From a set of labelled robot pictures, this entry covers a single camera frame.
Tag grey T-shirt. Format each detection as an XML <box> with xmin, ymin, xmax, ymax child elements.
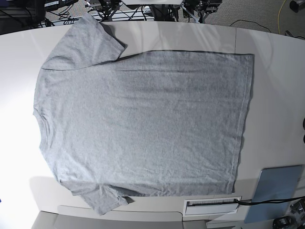
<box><xmin>33</xmin><ymin>14</ymin><xmax>254</xmax><ymax>215</ymax></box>

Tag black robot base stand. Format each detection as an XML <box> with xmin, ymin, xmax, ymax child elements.
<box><xmin>141</xmin><ymin>4</ymin><xmax>181</xmax><ymax>22</ymax></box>

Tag blue-grey tablet pad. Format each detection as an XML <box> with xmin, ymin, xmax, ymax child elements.
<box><xmin>244</xmin><ymin>165</ymin><xmax>303</xmax><ymax>224</ymax></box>

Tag white table cable grommet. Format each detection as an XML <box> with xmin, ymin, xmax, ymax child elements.
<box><xmin>183</xmin><ymin>197</ymin><xmax>242</xmax><ymax>217</ymax></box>

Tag black cable on table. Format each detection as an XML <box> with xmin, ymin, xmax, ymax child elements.
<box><xmin>234</xmin><ymin>197</ymin><xmax>305</xmax><ymax>206</ymax></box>

